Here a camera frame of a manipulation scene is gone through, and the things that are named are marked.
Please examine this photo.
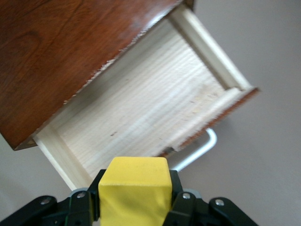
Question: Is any wooden drawer with white handle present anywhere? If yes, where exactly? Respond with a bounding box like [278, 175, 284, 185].
[31, 4, 260, 192]

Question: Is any yellow cube block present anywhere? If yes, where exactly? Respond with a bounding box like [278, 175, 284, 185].
[98, 156, 174, 226]

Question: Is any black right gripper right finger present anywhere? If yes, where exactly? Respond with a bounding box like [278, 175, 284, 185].
[161, 169, 257, 226]

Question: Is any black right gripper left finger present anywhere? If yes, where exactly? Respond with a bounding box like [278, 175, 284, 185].
[0, 169, 107, 226]

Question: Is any dark wooden cabinet box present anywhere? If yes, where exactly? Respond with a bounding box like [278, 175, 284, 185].
[0, 0, 196, 152]

